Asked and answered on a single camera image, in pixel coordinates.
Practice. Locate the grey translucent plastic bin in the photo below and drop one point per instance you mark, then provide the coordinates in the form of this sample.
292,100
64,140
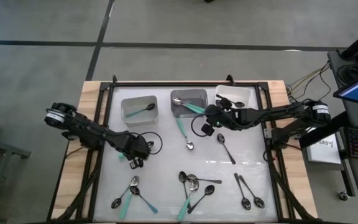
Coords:
194,95

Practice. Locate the cart caster wheel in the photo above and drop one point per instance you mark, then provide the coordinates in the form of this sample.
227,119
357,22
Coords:
343,195

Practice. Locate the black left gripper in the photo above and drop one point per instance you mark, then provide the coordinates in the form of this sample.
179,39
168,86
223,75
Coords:
135,146

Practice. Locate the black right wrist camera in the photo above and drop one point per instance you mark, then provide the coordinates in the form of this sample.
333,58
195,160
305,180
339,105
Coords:
208,129

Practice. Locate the grey metal stand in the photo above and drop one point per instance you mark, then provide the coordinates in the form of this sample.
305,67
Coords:
8,149

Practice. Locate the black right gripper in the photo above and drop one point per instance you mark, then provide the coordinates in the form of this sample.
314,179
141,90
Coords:
222,116

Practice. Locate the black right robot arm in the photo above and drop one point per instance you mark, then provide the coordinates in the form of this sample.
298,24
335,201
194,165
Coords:
275,113

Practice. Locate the black frame clamp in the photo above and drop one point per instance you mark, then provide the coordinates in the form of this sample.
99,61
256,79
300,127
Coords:
114,79
230,79

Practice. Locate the black aluminium table frame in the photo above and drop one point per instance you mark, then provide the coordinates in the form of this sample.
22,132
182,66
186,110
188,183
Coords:
166,84

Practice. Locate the white paper sheet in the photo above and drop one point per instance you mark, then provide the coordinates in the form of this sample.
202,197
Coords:
325,149

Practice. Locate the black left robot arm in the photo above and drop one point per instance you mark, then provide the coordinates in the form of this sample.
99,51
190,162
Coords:
85,129

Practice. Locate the grey metal bracket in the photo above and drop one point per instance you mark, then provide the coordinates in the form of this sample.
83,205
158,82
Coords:
267,133

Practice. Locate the grey computer cart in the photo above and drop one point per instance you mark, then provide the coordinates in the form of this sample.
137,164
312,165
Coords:
353,113

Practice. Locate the light wooden table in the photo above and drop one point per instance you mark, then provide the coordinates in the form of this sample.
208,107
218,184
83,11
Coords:
89,93

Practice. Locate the white plastic bin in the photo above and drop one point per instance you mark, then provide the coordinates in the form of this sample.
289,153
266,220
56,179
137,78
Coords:
135,119
244,91

